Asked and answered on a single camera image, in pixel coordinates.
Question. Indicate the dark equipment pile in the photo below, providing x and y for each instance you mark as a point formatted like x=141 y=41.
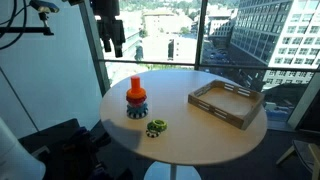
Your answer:
x=73 y=153

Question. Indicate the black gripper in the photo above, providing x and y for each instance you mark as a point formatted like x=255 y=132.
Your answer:
x=111 y=30

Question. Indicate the light wooden stool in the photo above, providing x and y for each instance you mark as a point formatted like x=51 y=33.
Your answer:
x=305 y=155

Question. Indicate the dark window post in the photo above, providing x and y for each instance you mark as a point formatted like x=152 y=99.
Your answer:
x=200 y=33

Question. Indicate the wooden tray with slotted sides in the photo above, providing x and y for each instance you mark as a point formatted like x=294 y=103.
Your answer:
x=230 y=103

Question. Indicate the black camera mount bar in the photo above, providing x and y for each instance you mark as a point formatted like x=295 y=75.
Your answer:
x=23 y=30

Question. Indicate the grey window post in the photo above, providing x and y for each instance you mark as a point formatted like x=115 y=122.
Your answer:
x=95 y=46

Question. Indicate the orange stacking toy post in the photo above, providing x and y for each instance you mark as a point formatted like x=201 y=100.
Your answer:
x=135 y=83

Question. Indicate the horizontal window rail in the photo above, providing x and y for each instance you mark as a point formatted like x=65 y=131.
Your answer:
x=233 y=66

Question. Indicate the camera on mount arm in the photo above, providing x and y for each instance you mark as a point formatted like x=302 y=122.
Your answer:
x=45 y=6

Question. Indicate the white table pedestal base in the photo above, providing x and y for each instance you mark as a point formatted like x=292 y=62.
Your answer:
x=160 y=171

